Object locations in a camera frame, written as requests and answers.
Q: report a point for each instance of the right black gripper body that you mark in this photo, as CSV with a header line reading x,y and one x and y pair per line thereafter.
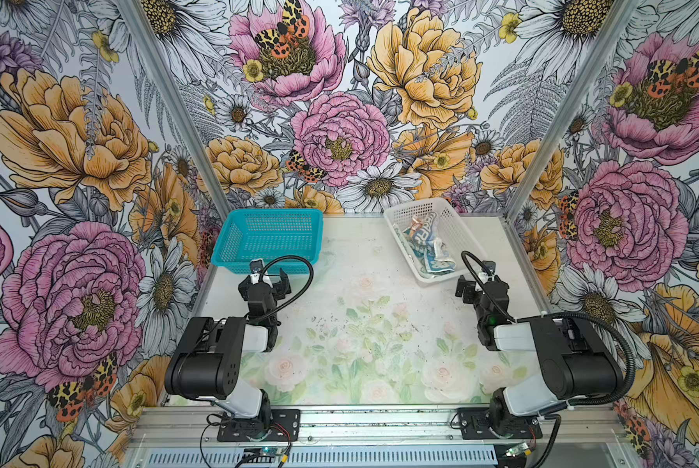
x,y
481,292

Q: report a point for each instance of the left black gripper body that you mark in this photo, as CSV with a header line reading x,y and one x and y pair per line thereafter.
x,y
265,286

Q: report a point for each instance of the striped lettered towel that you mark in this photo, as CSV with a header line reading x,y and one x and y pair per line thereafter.
x,y
422,230

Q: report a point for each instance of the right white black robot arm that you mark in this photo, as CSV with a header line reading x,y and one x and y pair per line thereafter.
x,y
582,360

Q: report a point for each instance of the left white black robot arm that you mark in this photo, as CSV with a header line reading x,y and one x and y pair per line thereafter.
x,y
206,364

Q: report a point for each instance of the teal plastic basket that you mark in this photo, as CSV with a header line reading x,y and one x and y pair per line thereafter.
x,y
267,234

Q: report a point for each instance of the blue patterned towel in basket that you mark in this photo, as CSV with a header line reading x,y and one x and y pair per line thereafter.
x,y
431,261

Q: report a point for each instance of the white plastic basket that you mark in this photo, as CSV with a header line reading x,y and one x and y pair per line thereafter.
x,y
451,228

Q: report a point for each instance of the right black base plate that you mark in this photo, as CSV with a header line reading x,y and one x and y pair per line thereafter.
x,y
485,424

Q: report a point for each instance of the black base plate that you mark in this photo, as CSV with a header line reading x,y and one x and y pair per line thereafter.
x,y
282,425
485,424

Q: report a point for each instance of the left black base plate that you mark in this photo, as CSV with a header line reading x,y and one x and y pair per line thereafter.
x,y
282,425

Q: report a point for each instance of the aluminium front rail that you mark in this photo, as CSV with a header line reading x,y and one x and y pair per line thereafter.
x,y
181,427

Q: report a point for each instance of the white vented cable duct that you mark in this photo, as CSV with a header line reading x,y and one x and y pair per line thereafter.
x,y
351,456

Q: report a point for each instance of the right aluminium frame post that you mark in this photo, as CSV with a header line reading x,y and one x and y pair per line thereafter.
x,y
617,20

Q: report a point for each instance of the aluminium frame post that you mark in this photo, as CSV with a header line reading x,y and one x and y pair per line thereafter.
x,y
159,71
617,20

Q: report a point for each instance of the left aluminium frame post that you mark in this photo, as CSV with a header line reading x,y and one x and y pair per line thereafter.
x,y
159,71

